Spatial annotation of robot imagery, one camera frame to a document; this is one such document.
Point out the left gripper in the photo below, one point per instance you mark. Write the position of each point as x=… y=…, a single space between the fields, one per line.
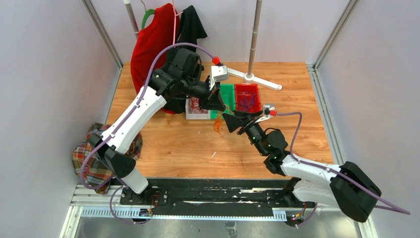
x=212 y=99

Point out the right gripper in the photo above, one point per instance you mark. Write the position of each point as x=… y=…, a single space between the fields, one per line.
x=233 y=122

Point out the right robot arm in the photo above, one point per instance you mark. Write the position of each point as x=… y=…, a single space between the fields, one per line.
x=344 y=186

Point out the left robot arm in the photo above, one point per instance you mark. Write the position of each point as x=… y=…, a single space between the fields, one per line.
x=180 y=76

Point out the green plastic bin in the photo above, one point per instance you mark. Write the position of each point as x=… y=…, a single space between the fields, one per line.
x=227 y=93

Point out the red plastic bin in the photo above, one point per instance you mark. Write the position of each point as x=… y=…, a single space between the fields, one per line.
x=247 y=98

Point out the white plastic bin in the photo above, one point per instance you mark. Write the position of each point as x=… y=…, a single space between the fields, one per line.
x=193 y=111

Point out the white clothes rack stand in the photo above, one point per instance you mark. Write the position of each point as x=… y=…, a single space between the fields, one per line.
x=248 y=76

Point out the black shirt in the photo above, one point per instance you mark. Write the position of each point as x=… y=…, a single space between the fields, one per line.
x=190 y=29

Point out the red shirt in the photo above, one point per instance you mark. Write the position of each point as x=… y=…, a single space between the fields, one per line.
x=156 y=36

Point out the pink hanger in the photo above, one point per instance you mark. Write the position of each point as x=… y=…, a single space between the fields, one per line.
x=176 y=14

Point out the green hanger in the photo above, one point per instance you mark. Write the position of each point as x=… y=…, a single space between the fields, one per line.
x=146 y=16

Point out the plaid shirt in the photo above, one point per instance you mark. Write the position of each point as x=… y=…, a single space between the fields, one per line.
x=95 y=172

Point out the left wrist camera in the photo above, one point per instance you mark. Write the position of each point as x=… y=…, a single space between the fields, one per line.
x=218 y=74

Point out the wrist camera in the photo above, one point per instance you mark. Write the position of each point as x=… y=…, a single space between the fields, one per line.
x=218 y=74
x=269 y=111

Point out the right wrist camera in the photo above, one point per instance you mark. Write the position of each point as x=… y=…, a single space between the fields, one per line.
x=269 y=111

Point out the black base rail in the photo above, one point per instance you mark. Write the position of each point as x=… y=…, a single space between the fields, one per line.
x=206 y=197

